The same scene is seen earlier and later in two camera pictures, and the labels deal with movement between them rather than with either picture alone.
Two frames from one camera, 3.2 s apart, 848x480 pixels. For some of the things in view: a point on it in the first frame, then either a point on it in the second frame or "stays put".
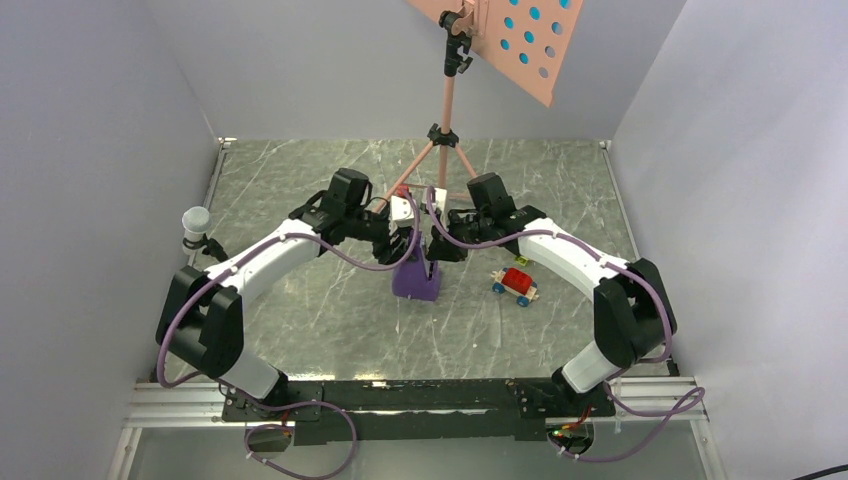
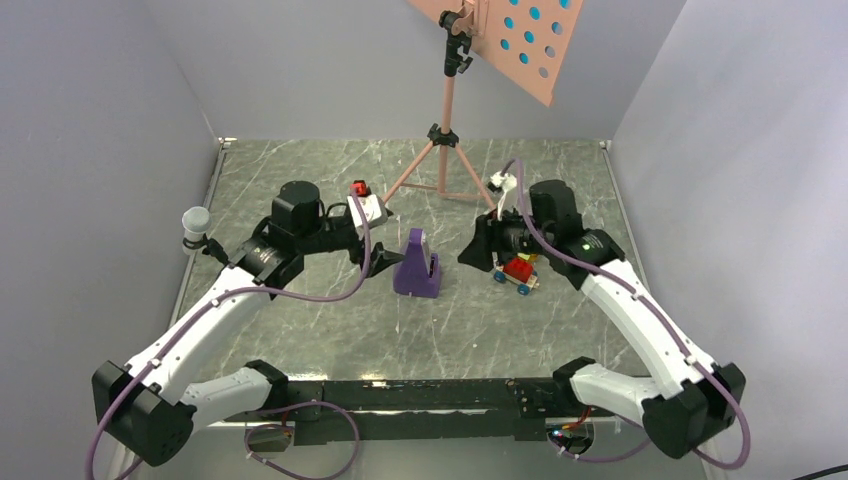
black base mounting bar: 378,412 stays put
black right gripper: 442,249 → 488,236
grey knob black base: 195,220 stays put
